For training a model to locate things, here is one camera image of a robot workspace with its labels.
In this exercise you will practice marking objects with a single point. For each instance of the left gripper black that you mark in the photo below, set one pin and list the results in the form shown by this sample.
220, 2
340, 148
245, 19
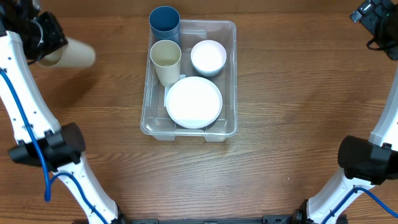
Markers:
54, 37

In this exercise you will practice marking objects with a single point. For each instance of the beige cup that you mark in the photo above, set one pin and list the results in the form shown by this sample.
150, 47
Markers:
75, 54
166, 57

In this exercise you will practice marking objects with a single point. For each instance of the dark blue cup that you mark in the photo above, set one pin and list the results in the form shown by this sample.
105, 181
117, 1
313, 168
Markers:
164, 21
175, 38

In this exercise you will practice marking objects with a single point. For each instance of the pink bowl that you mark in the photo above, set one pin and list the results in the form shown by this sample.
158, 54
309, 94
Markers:
208, 55

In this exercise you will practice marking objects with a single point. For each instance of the light blue bowl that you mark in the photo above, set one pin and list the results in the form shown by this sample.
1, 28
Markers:
201, 72

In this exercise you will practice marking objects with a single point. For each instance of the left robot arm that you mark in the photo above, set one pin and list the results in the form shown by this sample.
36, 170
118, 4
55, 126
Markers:
30, 36

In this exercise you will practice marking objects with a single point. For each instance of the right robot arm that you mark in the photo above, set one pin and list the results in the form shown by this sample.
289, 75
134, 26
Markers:
363, 163

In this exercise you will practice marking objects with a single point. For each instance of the clear plastic storage bin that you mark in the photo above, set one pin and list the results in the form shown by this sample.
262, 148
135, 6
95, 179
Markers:
155, 120

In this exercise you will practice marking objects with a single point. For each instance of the white round plate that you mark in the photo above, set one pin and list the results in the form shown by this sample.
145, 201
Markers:
194, 102

